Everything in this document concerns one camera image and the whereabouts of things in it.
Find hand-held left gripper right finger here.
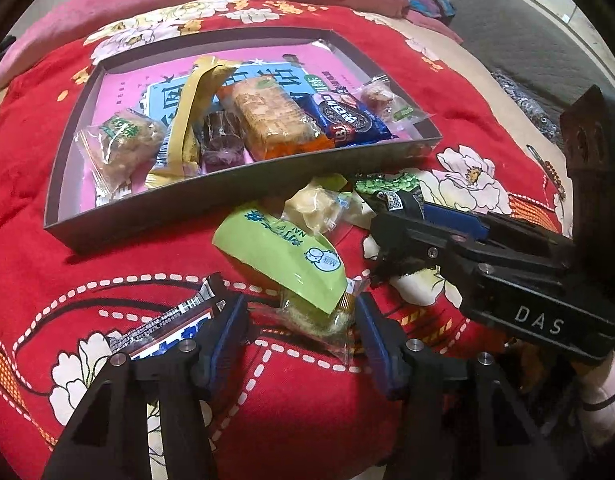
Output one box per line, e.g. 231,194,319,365
355,292,563,480

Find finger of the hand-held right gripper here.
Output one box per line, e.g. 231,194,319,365
420,201,573,256
368,212,481,281

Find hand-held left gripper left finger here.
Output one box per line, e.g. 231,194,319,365
40,272,261,480

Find black and green snack packet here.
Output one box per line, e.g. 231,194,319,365
355,172,428,221

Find black chocolate bar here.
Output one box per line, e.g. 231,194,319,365
105,280,223,361

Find green cake packet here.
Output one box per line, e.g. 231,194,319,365
211,207,371,366

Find shallow grey cardboard box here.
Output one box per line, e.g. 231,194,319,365
42,26,443,256

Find blue cookie packet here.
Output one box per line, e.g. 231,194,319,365
295,87,393,148

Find orange cake packet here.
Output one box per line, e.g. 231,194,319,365
228,77,335,163

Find clear dark chocolate packet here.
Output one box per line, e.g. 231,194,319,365
200,110,248,168

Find yellow wafer packet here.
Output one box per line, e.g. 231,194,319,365
145,56,241,191

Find person's right forearm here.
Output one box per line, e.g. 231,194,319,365
580,352,615,448

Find cream pastry packet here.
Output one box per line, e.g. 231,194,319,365
282,174,375,235

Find grey patterned cloth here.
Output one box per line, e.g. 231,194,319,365
490,70,563,146

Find small clear candy packet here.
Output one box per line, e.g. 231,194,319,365
355,77,431,123

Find dark wooden furniture piece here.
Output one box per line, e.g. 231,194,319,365
560,85,613,241

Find red floral blanket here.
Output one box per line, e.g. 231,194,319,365
0,0,573,480

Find clear green-label snack packet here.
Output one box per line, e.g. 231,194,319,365
75,109,168,196

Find colourful clothes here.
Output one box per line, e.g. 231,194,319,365
405,0,458,18

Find pink book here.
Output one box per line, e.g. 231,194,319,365
88,40,423,206

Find pink folded quilt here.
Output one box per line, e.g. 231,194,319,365
0,0,288,86

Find brown bead string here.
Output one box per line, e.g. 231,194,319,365
526,144,571,221

